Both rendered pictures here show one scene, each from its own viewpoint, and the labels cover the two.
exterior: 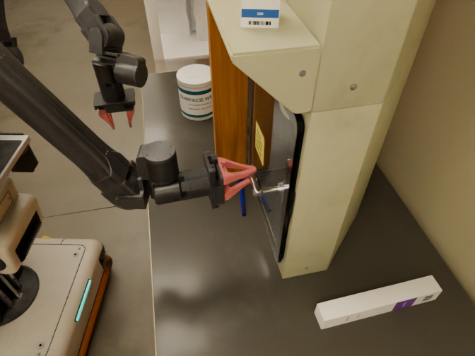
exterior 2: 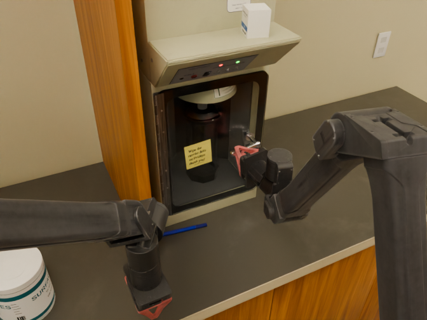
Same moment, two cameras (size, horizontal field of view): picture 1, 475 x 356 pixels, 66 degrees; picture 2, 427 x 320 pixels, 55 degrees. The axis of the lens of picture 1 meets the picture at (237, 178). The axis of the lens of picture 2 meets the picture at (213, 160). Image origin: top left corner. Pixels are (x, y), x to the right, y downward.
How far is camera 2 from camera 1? 116 cm
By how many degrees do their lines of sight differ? 73
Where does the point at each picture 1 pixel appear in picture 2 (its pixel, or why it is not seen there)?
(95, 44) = (147, 223)
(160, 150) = (279, 155)
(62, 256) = not seen: outside the picture
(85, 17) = (124, 214)
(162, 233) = (245, 279)
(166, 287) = (295, 259)
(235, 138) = not seen: hidden behind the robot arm
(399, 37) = not seen: hidden behind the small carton
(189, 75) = (16, 271)
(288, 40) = (274, 27)
